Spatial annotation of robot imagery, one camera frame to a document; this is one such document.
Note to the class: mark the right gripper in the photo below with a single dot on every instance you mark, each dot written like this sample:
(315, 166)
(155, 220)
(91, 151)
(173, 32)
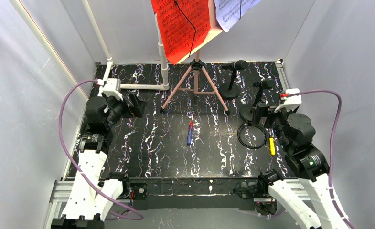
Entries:
(266, 115)

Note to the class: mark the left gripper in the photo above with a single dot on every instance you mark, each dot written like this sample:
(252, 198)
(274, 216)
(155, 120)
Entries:
(130, 105)

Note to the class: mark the black microphone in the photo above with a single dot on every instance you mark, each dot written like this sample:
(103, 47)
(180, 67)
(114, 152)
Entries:
(265, 84)
(236, 66)

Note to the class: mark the white PVC pipe frame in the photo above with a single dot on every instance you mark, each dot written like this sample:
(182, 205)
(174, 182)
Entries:
(78, 33)

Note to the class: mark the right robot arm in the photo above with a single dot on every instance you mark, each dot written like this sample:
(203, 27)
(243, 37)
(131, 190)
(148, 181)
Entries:
(295, 134)

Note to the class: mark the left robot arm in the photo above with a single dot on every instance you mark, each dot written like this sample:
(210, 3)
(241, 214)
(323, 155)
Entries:
(88, 204)

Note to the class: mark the blue red screwdriver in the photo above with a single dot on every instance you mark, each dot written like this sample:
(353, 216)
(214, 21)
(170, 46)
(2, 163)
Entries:
(190, 131)

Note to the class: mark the white sheet music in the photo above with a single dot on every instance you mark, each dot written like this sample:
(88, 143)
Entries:
(229, 12)

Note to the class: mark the red sheet music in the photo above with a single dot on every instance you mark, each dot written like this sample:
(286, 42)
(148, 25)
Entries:
(183, 25)

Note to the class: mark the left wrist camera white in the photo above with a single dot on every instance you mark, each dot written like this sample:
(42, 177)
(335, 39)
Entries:
(110, 87)

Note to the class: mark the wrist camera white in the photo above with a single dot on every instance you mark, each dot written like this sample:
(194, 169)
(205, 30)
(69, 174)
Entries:
(290, 100)
(110, 87)

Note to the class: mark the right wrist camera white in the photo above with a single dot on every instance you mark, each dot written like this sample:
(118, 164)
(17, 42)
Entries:
(290, 100)

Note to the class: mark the yellow handled tool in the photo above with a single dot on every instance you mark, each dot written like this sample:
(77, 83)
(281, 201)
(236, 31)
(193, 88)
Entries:
(272, 146)

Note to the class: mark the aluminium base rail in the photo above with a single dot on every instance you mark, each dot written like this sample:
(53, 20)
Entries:
(201, 193)

